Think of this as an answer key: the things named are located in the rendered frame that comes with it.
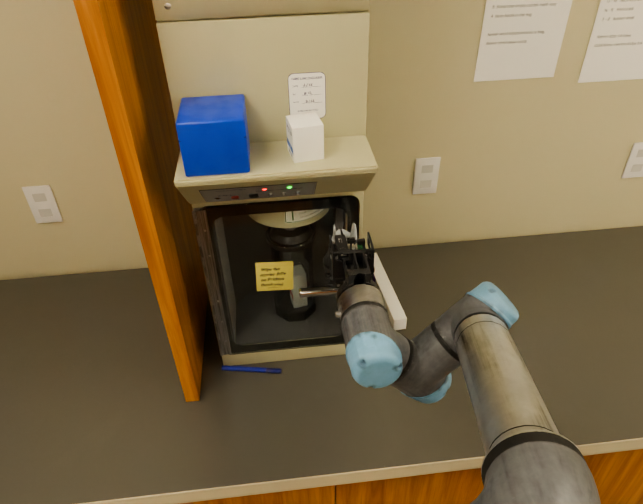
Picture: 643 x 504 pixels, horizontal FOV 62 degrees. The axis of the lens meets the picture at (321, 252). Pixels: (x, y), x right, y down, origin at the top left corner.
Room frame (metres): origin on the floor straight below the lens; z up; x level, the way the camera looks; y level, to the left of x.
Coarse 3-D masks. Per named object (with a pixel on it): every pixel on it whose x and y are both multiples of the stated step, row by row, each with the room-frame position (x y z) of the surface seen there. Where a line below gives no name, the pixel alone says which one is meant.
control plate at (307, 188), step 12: (204, 192) 0.75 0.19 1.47; (216, 192) 0.76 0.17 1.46; (228, 192) 0.77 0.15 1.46; (240, 192) 0.77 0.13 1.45; (252, 192) 0.78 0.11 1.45; (264, 192) 0.79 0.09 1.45; (276, 192) 0.79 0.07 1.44; (288, 192) 0.80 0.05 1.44; (300, 192) 0.81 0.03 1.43; (312, 192) 0.81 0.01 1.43
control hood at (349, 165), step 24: (264, 144) 0.84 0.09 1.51; (336, 144) 0.83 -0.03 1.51; (360, 144) 0.83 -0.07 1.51; (264, 168) 0.75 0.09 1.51; (288, 168) 0.75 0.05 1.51; (312, 168) 0.75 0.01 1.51; (336, 168) 0.75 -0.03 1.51; (360, 168) 0.75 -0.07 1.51; (192, 192) 0.75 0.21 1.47; (336, 192) 0.83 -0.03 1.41
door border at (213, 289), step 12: (228, 204) 0.84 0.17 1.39; (204, 216) 0.82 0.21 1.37; (204, 228) 0.82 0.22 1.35; (204, 240) 0.82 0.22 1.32; (204, 252) 0.82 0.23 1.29; (216, 276) 0.82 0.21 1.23; (216, 288) 0.82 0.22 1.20; (216, 300) 0.82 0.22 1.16; (216, 312) 0.82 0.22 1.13; (216, 324) 0.82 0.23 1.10; (228, 336) 0.82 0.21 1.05; (228, 348) 0.82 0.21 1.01
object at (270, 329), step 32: (224, 224) 0.83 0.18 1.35; (256, 224) 0.83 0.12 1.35; (288, 224) 0.84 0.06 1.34; (320, 224) 0.84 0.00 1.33; (224, 256) 0.83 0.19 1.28; (256, 256) 0.83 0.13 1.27; (288, 256) 0.84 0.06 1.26; (320, 256) 0.84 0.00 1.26; (224, 288) 0.83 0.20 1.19; (256, 288) 0.83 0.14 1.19; (256, 320) 0.83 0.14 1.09; (288, 320) 0.84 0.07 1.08; (320, 320) 0.84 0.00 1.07
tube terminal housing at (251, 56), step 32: (160, 32) 0.83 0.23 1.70; (192, 32) 0.84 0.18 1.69; (224, 32) 0.84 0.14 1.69; (256, 32) 0.85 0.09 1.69; (288, 32) 0.85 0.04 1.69; (320, 32) 0.86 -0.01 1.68; (352, 32) 0.86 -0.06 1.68; (192, 64) 0.84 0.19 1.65; (224, 64) 0.84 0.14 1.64; (256, 64) 0.85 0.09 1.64; (288, 64) 0.85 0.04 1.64; (320, 64) 0.86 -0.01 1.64; (352, 64) 0.86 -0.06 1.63; (192, 96) 0.84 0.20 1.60; (256, 96) 0.85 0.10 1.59; (352, 96) 0.86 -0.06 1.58; (256, 128) 0.85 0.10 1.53; (352, 128) 0.86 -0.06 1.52; (352, 192) 0.86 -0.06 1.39; (256, 352) 0.84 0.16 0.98; (288, 352) 0.85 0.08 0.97; (320, 352) 0.86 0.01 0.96
